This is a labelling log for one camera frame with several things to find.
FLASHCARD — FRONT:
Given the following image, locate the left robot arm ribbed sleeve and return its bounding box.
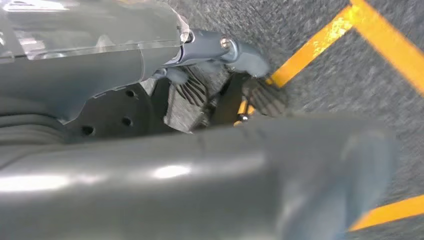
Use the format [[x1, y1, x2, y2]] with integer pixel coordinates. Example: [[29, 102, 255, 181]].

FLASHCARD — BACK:
[[0, 113, 69, 147]]

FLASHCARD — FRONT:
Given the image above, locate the yellow floor tape square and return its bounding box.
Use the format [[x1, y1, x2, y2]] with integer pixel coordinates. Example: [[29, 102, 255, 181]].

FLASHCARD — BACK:
[[265, 0, 424, 233]]

